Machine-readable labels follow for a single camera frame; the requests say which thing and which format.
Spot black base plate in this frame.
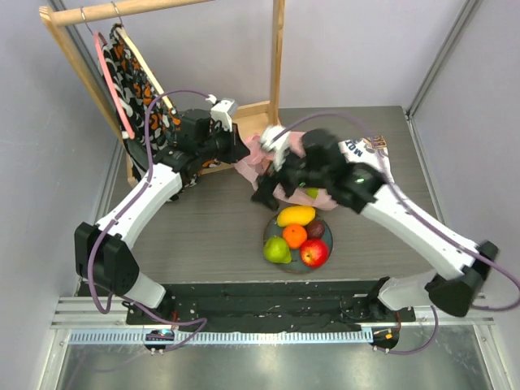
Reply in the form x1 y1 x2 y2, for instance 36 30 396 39
76 279 464 331

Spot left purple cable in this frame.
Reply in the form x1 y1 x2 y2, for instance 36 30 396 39
87 89 218 353

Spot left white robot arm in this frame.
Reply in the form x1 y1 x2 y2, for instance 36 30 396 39
74 100 249 324

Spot fake orange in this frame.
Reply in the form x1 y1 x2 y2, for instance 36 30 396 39
282 223 307 249

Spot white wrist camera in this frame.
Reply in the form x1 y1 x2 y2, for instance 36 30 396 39
259 125 290 171
206 94 239 132

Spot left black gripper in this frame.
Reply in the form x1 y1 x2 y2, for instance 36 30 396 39
197 121 250 165

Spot white navy shirt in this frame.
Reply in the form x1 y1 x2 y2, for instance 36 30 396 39
338 136 394 183

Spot wooden clothes rack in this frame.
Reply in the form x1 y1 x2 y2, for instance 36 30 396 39
38 0 290 184

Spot fake green pear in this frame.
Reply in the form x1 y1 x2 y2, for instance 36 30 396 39
263 236 293 264

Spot pink plastic bag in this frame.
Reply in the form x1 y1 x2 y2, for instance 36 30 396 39
233 132 337 210

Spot fake dark purple fruit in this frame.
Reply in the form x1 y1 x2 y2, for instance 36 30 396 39
305 219 326 240

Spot fake green grapes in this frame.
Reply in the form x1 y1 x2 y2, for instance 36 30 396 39
306 188 319 199

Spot purple cable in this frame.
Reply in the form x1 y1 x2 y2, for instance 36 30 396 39
87 89 218 353
267 111 520 355

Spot patterned black orange garment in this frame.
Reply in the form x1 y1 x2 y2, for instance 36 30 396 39
97 24 220 202

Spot pink clothes hanger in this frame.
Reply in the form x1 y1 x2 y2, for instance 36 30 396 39
93 31 135 140

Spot slotted cable duct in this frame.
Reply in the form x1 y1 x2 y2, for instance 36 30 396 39
68 327 373 346

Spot fake yellow mango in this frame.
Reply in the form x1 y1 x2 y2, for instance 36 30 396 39
276 206 316 228

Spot wooden clothes hanger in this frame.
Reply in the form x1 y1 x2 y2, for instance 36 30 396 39
110 24 164 107

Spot blue ceramic plate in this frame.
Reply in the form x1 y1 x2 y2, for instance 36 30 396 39
262 206 333 274

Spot fake red apple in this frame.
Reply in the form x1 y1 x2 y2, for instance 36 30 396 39
299 239 330 268

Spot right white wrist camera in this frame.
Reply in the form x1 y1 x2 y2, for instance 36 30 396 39
259 125 290 171

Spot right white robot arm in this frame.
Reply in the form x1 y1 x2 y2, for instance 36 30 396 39
246 126 498 321

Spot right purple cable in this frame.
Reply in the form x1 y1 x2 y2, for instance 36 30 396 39
267 111 520 355

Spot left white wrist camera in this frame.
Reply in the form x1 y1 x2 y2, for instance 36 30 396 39
206 94 239 132

